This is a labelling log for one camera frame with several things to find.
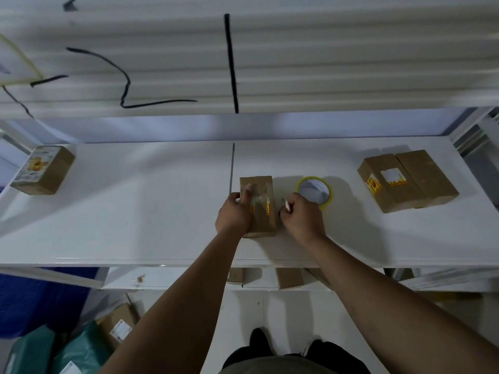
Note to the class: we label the person's right hand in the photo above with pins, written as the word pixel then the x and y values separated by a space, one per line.
pixel 306 222

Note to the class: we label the person's left hand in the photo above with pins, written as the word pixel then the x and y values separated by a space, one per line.
pixel 234 218

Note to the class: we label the labelled box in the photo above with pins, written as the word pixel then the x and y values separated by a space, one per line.
pixel 265 225

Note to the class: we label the yellow tape roll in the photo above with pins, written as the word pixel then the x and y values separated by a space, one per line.
pixel 328 198

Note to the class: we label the cardboard box with white label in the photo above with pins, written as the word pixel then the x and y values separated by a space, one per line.
pixel 397 196

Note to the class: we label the white metal shelving rack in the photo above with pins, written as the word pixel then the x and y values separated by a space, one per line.
pixel 136 206

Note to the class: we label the plain brown cardboard box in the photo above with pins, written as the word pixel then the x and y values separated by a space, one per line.
pixel 429 175

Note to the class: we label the cardboard box with printed label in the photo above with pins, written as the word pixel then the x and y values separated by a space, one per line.
pixel 56 171

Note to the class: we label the person's left forearm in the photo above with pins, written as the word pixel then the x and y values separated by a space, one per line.
pixel 175 319

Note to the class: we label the person's right forearm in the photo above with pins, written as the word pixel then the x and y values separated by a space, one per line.
pixel 397 315

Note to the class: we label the person's black right shoe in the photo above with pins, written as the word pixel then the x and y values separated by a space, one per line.
pixel 314 346

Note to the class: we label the person's black shoe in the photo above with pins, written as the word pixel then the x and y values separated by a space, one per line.
pixel 260 342
pixel 314 346

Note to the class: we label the person's black left shoe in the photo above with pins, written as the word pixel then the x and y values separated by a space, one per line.
pixel 260 342

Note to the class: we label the person's dark trousers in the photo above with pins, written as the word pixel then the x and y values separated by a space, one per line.
pixel 343 360

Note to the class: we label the person's olive shirt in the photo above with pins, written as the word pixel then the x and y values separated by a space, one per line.
pixel 276 366

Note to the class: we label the green plastic mailer package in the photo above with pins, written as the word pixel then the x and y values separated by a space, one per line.
pixel 87 346
pixel 31 350

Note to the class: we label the blue plastic crate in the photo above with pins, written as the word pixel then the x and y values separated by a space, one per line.
pixel 39 303

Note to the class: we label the yellow-edged white sticker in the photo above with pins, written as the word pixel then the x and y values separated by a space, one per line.
pixel 15 62

